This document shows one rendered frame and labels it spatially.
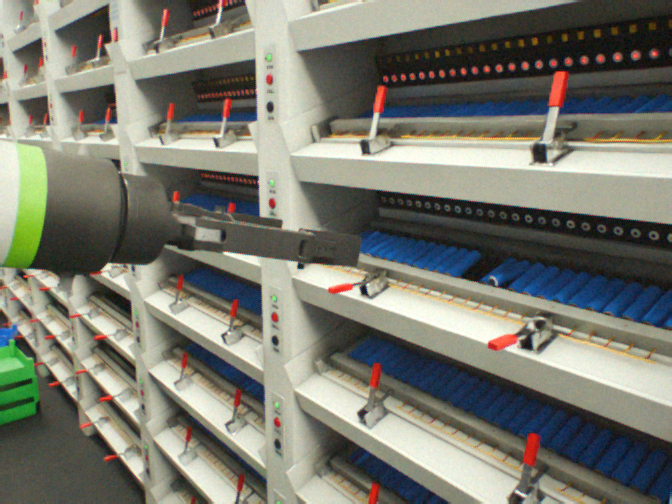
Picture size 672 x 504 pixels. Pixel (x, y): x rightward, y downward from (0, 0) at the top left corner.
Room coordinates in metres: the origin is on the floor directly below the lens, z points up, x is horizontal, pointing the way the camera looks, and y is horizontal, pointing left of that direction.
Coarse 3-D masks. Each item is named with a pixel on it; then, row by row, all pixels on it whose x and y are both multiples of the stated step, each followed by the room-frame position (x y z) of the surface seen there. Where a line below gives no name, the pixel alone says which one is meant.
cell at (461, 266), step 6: (474, 252) 0.81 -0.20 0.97; (462, 258) 0.81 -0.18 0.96; (468, 258) 0.80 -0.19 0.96; (474, 258) 0.81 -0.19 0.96; (480, 258) 0.81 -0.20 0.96; (456, 264) 0.79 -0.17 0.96; (462, 264) 0.79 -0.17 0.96; (468, 264) 0.80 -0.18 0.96; (450, 270) 0.78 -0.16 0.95; (456, 270) 0.78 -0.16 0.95; (462, 270) 0.79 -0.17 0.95
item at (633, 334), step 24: (360, 264) 0.88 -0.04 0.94; (384, 264) 0.85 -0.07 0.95; (432, 288) 0.77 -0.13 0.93; (456, 288) 0.73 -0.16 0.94; (480, 288) 0.71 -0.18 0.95; (480, 312) 0.69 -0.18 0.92; (528, 312) 0.65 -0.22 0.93; (552, 312) 0.63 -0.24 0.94; (576, 312) 0.61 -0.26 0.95; (600, 336) 0.59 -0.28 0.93; (624, 336) 0.56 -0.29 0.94; (648, 336) 0.54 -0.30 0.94; (648, 360) 0.53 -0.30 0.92
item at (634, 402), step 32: (352, 224) 1.03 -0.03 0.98; (448, 224) 0.91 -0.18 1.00; (480, 224) 0.85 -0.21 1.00; (640, 256) 0.68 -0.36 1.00; (320, 288) 0.89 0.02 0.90; (384, 320) 0.78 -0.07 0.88; (416, 320) 0.73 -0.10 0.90; (448, 320) 0.70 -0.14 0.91; (480, 320) 0.68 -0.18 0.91; (448, 352) 0.70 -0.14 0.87; (480, 352) 0.65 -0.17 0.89; (512, 352) 0.61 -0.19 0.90; (544, 352) 0.60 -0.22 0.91; (576, 352) 0.58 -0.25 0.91; (608, 352) 0.57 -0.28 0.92; (544, 384) 0.59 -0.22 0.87; (576, 384) 0.56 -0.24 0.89; (608, 384) 0.53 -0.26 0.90; (640, 384) 0.52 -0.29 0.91; (608, 416) 0.54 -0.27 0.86; (640, 416) 0.51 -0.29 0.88
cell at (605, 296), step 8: (616, 280) 0.66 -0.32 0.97; (608, 288) 0.64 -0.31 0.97; (616, 288) 0.64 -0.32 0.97; (624, 288) 0.65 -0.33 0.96; (600, 296) 0.63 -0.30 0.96; (608, 296) 0.63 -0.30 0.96; (616, 296) 0.64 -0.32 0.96; (592, 304) 0.62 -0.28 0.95; (600, 304) 0.62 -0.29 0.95; (608, 304) 0.63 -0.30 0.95; (600, 312) 0.62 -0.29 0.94
